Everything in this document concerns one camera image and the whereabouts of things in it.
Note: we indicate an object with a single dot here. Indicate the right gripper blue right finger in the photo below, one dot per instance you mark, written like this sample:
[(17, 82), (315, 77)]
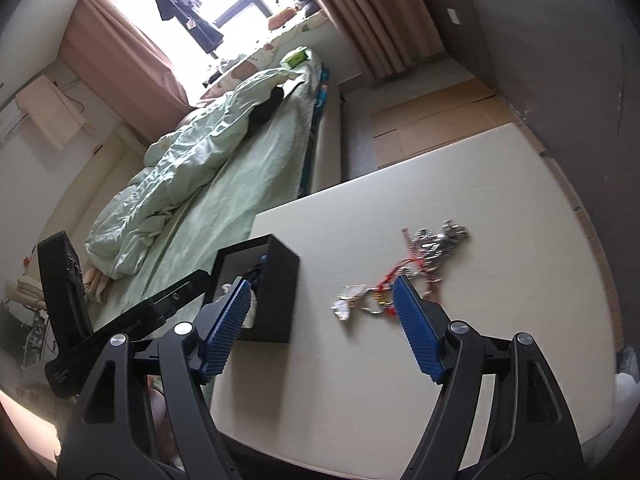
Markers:
[(530, 434)]

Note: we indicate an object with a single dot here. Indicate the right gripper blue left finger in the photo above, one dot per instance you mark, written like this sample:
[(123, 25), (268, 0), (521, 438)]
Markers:
[(111, 433)]

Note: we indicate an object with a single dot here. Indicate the black jewelry box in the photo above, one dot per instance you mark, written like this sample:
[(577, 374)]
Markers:
[(271, 268)]

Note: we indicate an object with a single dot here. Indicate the pale green duvet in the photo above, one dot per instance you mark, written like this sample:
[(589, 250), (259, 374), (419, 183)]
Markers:
[(174, 168)]

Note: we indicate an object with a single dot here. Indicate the white butterfly brooch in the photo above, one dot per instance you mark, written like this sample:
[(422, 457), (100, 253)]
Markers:
[(348, 298)]

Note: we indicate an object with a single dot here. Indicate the green bed sheet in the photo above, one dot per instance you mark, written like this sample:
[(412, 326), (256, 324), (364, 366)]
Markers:
[(270, 167)]

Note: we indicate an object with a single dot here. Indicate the pink curtain left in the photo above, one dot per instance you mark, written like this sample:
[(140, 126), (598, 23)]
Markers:
[(124, 68)]

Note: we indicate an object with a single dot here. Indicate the pink curtain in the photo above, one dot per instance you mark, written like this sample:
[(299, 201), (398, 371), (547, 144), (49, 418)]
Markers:
[(124, 68), (388, 36)]

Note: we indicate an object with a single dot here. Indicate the black garment on bed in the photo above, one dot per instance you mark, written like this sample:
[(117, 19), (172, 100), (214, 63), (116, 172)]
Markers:
[(263, 112)]

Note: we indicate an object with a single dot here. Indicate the brown cardboard floor sheet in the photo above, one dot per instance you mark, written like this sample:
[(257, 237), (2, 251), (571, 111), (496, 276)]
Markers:
[(440, 118)]

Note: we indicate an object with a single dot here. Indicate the floral window seat cushion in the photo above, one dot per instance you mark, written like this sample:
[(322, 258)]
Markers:
[(263, 55)]

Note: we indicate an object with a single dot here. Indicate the pink curtain right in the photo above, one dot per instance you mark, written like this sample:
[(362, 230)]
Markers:
[(388, 36)]

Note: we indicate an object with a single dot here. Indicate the white wall switch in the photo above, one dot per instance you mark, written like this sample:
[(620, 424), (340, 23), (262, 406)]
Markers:
[(453, 16)]

